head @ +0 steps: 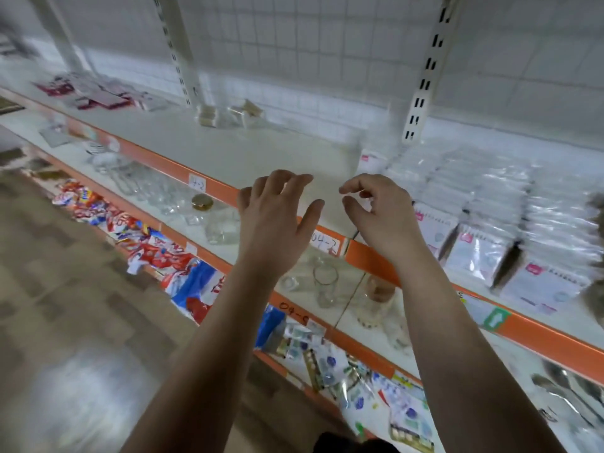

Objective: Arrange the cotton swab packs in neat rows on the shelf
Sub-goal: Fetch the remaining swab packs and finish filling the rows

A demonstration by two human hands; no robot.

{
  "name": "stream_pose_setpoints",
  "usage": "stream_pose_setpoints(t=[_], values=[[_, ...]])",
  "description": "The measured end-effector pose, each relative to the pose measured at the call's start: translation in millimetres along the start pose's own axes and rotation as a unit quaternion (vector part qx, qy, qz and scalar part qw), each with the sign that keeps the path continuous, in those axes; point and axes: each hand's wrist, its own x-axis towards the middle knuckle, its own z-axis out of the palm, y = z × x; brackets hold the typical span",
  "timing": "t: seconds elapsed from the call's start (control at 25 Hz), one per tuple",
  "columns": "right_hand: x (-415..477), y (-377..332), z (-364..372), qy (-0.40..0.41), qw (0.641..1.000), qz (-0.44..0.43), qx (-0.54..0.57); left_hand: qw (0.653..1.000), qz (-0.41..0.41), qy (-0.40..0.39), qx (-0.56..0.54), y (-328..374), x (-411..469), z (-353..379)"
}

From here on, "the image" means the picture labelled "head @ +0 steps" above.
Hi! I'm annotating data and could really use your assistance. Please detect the person's right hand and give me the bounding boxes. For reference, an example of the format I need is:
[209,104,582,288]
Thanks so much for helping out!
[339,174,428,267]

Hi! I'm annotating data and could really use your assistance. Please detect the person's left hand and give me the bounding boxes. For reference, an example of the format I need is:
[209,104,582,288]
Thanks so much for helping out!
[237,170,325,280]

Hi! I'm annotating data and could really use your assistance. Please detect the person's right forearm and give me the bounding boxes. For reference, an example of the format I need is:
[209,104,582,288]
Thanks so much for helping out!
[392,257,567,453]

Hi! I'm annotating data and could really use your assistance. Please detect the person's left forearm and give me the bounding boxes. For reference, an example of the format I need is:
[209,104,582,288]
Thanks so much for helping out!
[120,259,295,453]

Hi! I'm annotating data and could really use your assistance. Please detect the glass jar with gold lid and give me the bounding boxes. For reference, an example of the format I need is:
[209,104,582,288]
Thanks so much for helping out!
[191,193,242,246]

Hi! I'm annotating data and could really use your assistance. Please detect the white shelf board orange edge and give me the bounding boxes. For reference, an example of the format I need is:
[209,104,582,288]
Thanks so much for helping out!
[14,151,378,441]
[0,56,604,374]
[0,108,425,387]

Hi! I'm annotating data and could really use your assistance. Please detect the clear drinking glass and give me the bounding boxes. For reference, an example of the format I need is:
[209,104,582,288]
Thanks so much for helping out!
[313,263,340,310]

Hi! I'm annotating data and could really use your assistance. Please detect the clear box with gold content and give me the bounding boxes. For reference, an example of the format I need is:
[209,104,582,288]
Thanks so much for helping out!
[228,99,266,130]

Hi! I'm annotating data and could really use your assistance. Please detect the clear jar with gold lid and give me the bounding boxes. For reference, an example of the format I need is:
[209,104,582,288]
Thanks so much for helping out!
[196,103,219,129]

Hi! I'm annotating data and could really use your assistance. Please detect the glass jar with brown content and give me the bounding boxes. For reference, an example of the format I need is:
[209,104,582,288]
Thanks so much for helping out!
[356,275,397,329]

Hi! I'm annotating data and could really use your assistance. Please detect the row of red blue bags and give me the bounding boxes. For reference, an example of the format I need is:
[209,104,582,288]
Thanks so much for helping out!
[51,179,228,324]

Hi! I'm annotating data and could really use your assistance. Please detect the group of clear glass jars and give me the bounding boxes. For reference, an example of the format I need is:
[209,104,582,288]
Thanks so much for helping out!
[87,141,192,217]

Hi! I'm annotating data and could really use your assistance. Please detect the blue packet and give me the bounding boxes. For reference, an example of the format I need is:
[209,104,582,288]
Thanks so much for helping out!
[255,304,287,350]

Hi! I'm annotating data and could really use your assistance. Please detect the rows of clear white packets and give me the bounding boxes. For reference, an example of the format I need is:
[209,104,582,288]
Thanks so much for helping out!
[361,137,604,317]

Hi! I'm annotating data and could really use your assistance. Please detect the white slotted shelf upright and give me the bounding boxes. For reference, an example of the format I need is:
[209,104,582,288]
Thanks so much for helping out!
[26,0,97,77]
[401,0,462,146]
[150,0,204,110]

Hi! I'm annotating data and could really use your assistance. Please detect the green arrow sticker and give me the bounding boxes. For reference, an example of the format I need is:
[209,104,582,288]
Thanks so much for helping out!
[460,294,512,332]

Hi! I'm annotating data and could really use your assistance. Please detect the pile of small blister packets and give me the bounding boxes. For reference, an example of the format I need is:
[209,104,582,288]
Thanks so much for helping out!
[274,321,436,453]

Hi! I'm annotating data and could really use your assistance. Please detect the pile of red white packets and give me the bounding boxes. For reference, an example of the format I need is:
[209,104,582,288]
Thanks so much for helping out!
[33,72,167,112]

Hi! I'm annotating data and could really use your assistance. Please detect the flat clear packet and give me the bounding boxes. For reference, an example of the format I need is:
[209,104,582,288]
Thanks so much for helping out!
[39,125,72,148]

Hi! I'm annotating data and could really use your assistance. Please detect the metal spoons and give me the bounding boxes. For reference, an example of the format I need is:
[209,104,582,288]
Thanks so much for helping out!
[531,359,604,432]

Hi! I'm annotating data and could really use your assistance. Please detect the white wire mesh back panel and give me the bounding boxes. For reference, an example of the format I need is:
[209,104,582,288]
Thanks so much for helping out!
[85,0,604,154]

